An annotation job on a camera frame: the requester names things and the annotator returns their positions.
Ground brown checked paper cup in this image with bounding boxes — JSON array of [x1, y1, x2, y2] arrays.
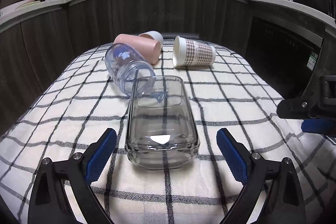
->
[[172, 36, 216, 68]]

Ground clear blue-print plastic jar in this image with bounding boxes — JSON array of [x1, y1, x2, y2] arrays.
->
[[104, 43, 155, 97]]

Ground white cup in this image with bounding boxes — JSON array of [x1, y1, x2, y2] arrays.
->
[[139, 31, 164, 47]]

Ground pink cup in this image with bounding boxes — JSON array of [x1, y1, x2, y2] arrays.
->
[[113, 34, 161, 65]]

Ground white grid-pattern tablecloth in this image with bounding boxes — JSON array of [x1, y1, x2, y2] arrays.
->
[[0, 39, 336, 224]]

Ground clear square glass cup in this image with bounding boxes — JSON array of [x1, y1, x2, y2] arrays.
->
[[125, 76, 200, 170]]

